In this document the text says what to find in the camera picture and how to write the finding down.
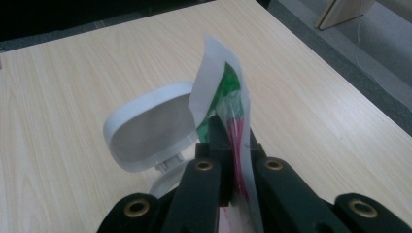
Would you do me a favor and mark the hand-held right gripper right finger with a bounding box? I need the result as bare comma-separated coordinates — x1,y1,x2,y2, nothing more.
249,128,268,161

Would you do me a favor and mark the pink printed sugar bag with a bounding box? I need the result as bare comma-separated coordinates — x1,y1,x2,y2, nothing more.
188,32,265,233

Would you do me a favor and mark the thin white cable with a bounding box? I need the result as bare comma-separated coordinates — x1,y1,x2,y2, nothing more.
353,0,412,113

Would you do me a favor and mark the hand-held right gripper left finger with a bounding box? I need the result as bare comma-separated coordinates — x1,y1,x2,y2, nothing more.
194,115,235,208

